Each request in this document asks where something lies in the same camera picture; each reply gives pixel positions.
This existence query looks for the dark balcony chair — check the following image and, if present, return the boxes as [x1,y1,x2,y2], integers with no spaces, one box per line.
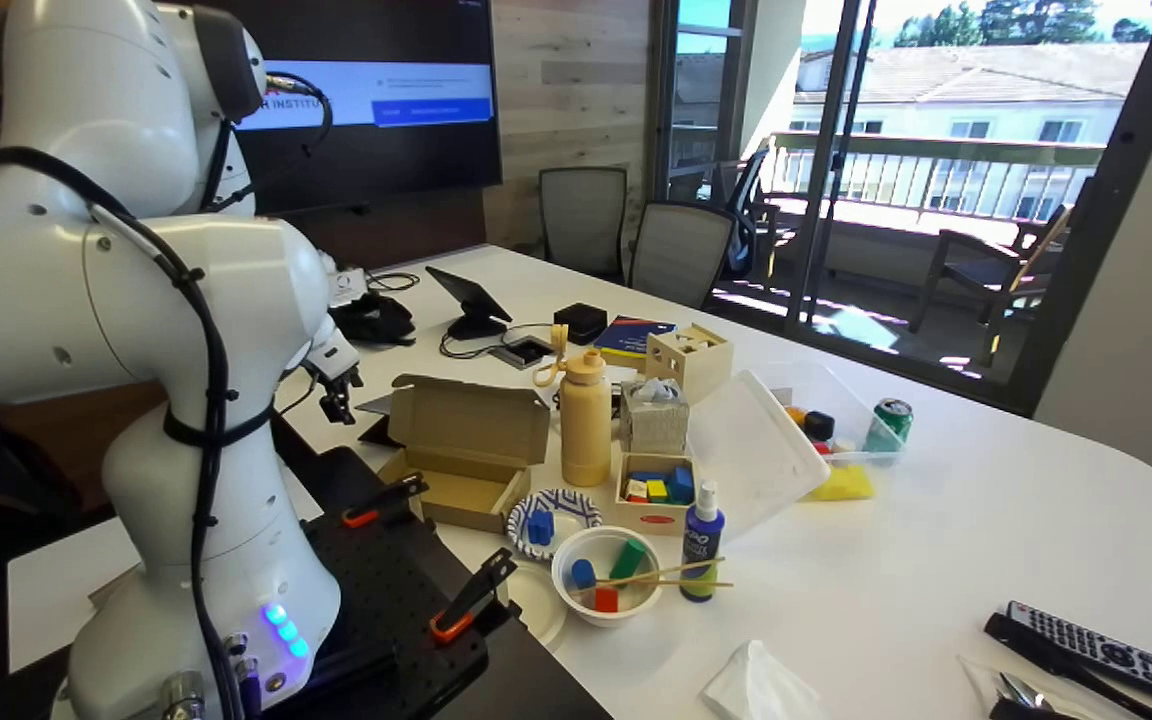
[907,202,1074,381]

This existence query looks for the black pouch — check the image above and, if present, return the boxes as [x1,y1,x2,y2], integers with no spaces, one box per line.
[329,289,419,351]

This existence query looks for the black tablet on stand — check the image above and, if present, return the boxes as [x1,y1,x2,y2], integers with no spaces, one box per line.
[419,265,514,344]

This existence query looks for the grey mesh office chair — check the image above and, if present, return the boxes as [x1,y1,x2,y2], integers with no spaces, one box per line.
[535,162,635,284]
[626,196,735,310]

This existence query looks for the black remote control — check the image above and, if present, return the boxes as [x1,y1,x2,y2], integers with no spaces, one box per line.
[1001,594,1152,720]

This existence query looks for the blue spray bottle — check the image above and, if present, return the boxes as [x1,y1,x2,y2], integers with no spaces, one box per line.
[677,475,729,606]

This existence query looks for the open cardboard box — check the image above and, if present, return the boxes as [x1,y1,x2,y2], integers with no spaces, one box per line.
[374,370,556,534]

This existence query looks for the black tablet cable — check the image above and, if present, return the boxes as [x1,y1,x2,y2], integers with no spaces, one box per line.
[436,328,526,369]

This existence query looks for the blue patterned plate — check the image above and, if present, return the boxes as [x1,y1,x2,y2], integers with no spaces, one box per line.
[503,482,603,565]

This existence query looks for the yellow mustard bottle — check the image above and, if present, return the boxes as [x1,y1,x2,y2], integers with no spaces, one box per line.
[526,319,617,493]

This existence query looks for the wooden chopsticks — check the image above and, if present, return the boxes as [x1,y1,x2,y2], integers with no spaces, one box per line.
[589,554,735,600]

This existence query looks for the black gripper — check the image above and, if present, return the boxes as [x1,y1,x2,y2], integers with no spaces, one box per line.
[300,315,362,429]

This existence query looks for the white napkin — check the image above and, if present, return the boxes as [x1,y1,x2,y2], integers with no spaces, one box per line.
[699,635,827,720]

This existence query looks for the white paper sheet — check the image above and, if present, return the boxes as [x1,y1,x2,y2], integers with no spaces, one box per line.
[2,513,149,681]

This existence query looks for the teal drink can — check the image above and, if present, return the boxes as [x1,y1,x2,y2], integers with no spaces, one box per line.
[860,394,917,461]

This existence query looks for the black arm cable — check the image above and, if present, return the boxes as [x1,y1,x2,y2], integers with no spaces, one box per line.
[0,64,338,720]

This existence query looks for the black clamp orange tip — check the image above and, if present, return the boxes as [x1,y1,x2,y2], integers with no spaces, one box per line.
[338,470,430,534]
[422,544,524,650]

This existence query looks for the small grey carton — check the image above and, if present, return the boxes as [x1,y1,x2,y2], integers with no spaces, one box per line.
[617,375,695,461]

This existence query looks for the clear plastic storage bin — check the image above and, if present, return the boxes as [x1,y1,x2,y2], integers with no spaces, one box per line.
[687,369,902,534]

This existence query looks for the dark chair by door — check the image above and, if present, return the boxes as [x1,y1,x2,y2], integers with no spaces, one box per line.
[718,145,797,289]

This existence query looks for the black mounting board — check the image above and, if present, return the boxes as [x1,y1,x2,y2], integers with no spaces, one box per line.
[269,445,617,720]

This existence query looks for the wall television screen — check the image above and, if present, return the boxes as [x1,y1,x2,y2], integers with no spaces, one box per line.
[214,0,507,218]

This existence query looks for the small black box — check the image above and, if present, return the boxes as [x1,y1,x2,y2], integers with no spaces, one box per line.
[550,301,611,349]

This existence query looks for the green toy block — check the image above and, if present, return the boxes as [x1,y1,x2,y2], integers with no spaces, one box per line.
[603,534,657,583]

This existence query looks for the white bowl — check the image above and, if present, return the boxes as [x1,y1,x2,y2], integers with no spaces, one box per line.
[548,522,667,627]

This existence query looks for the blue book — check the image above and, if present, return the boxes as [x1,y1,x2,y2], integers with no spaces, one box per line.
[592,310,677,370]

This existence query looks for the wooden shape sorter cube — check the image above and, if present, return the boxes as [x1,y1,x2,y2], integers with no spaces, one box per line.
[643,319,741,408]

